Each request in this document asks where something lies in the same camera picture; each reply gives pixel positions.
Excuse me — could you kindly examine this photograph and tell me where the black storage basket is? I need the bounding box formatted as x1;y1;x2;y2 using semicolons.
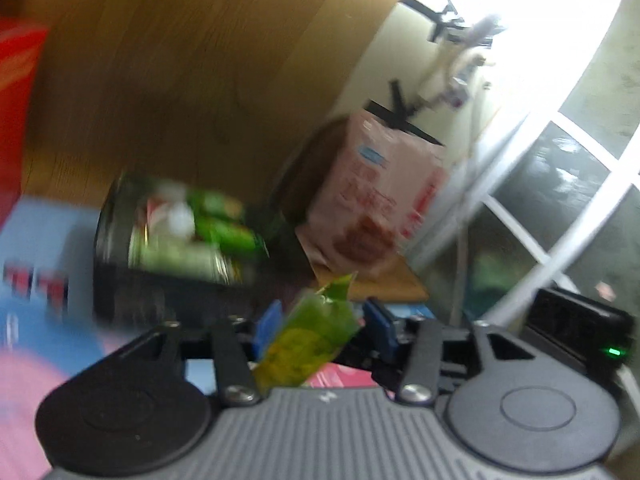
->
91;171;288;328

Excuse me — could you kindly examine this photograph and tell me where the cartoon pig printed blanket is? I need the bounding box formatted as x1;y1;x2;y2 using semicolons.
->
0;197;431;480

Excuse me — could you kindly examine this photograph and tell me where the white window frame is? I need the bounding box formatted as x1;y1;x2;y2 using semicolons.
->
407;0;640;356

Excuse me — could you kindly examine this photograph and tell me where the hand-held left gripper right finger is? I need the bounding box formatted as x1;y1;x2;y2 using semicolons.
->
361;297;540;406

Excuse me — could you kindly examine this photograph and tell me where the light green snack packet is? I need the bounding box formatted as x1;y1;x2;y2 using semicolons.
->
251;271;362;392

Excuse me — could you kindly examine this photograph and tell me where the black clothes hanger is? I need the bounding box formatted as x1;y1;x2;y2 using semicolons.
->
366;79;447;148

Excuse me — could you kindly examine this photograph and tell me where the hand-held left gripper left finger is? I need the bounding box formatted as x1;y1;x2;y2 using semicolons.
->
106;299;282;408

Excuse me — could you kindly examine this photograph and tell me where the large pink snack bag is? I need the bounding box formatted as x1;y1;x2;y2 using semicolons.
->
295;110;451;281

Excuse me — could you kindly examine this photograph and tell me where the wooden headboard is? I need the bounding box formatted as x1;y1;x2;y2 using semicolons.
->
20;0;407;221

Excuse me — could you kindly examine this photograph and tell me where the red gift bag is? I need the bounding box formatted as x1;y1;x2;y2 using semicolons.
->
0;16;50;226

